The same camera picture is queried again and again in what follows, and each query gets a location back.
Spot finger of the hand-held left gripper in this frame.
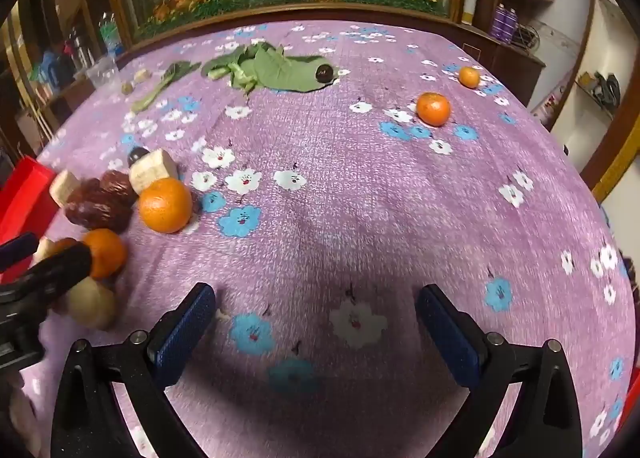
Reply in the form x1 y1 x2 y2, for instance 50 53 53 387
0 233 40 271
0 242 93 311

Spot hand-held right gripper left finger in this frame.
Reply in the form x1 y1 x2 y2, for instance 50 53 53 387
50 282 217 458

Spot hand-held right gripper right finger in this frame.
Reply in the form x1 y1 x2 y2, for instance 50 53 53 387
415 284 583 458

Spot red tray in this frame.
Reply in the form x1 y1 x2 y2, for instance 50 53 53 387
0 158 60 284

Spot blue jug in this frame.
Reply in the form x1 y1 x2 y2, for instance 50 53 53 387
39 52 63 89

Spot purple floral tablecloth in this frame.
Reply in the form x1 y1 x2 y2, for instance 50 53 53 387
10 20 633 458

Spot clear plastic jar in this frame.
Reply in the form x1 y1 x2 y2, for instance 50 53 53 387
85 56 122 90

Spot gold framed glass cabinet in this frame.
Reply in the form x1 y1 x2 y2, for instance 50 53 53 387
0 0 108 149

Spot green vegetable stalk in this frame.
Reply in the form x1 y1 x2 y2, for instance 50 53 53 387
131 61 201 114

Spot plastic water bottle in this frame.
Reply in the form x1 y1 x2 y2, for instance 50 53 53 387
98 13 123 59

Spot leafy green vegetable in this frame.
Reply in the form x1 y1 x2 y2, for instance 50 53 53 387
201 43 351 95

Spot dark tool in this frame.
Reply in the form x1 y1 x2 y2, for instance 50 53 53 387
582 70 623 111

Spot wire basket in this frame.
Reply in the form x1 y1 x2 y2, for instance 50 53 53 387
515 23 542 50

